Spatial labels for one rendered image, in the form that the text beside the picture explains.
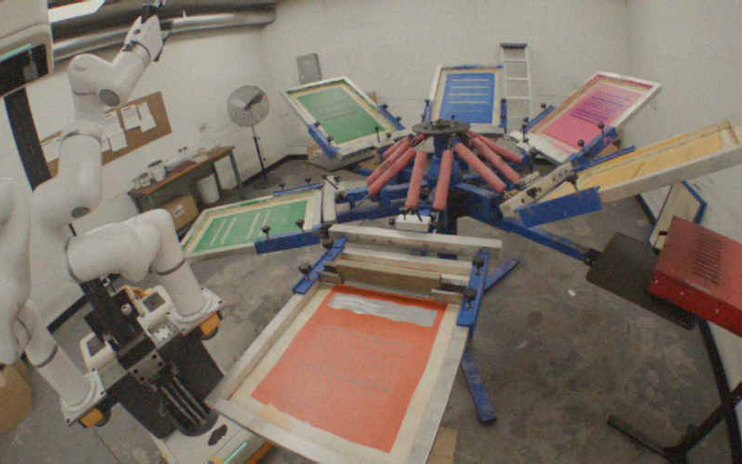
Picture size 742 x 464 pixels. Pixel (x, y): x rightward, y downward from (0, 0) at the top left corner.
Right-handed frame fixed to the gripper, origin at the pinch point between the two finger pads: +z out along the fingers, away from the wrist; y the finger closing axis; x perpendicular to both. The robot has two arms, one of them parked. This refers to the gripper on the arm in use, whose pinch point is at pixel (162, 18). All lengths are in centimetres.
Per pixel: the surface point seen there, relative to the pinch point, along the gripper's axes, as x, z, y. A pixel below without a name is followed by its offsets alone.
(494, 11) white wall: 258, 341, 111
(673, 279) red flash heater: 144, -58, -1
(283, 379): 41, -75, 51
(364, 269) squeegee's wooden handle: 65, -40, 55
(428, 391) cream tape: 76, -78, 33
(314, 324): 50, -57, 61
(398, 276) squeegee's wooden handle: 74, -43, 49
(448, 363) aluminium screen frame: 81, -71, 32
